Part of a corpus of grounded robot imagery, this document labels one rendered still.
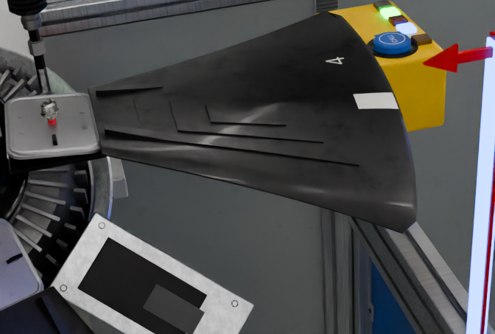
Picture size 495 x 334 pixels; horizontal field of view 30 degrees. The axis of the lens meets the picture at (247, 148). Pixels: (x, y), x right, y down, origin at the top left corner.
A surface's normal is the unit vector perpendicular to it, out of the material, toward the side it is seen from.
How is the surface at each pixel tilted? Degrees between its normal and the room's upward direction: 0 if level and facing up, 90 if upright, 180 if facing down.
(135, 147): 14
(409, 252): 0
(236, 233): 90
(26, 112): 6
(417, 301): 90
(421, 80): 90
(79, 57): 90
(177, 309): 50
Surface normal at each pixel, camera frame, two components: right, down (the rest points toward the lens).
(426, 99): 0.24, 0.49
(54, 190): 0.22, -0.17
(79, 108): 0.04, -0.87
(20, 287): 0.75, -0.47
